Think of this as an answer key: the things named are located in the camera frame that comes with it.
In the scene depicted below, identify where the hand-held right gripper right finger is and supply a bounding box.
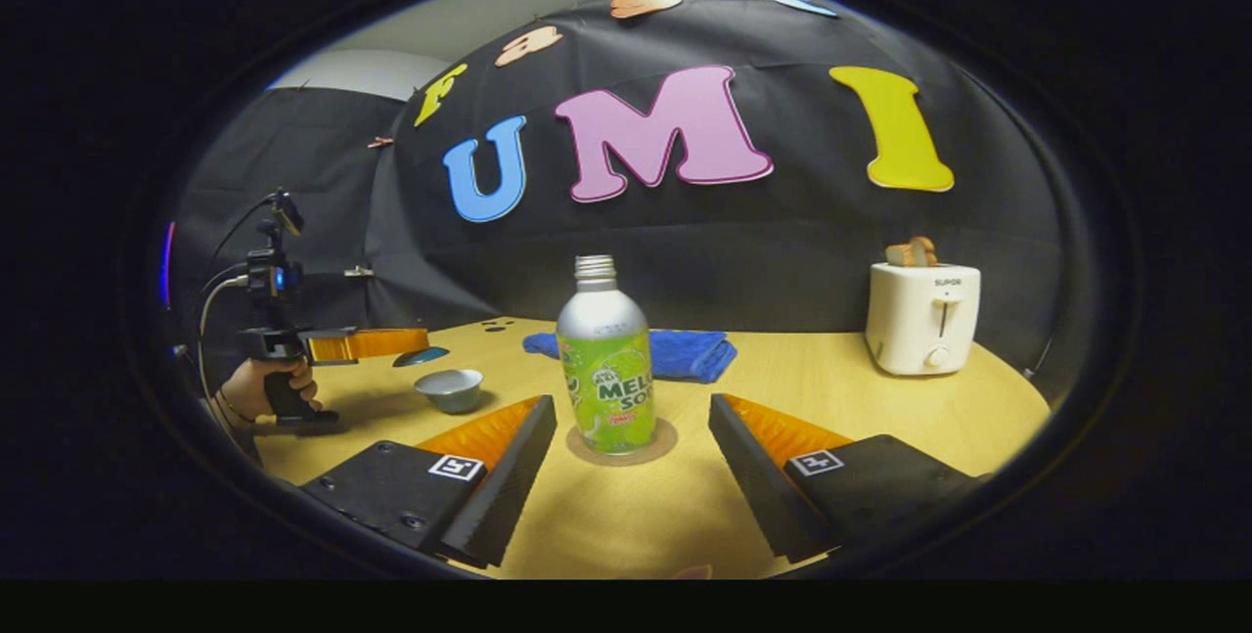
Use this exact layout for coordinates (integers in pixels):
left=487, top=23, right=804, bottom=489
left=708, top=393, right=992, bottom=564

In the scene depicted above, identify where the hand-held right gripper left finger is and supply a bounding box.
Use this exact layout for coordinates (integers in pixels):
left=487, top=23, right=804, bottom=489
left=301, top=395, right=559, bottom=569

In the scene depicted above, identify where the teal teacup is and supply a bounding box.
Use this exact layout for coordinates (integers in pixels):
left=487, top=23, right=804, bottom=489
left=414, top=369, right=484, bottom=415

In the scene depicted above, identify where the round cork coaster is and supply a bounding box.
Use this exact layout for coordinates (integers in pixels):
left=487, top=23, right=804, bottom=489
left=565, top=416, right=679, bottom=467

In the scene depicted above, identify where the green label water bottle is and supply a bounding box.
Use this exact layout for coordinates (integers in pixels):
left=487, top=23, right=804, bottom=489
left=556, top=254, right=658, bottom=456

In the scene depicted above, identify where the blue towel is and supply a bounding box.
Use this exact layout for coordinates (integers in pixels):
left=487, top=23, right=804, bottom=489
left=522, top=330, right=738, bottom=384

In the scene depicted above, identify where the white toaster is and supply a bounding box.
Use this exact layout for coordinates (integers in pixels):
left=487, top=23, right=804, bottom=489
left=865, top=262, right=982, bottom=377

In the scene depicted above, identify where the black backdrop cloth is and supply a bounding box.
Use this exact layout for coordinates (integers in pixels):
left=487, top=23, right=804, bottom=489
left=171, top=0, right=1077, bottom=399

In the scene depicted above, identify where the bread slice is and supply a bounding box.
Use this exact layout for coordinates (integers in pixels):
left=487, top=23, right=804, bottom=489
left=885, top=237, right=938, bottom=268

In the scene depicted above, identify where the black cable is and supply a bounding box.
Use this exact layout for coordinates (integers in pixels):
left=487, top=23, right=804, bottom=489
left=199, top=193, right=275, bottom=399

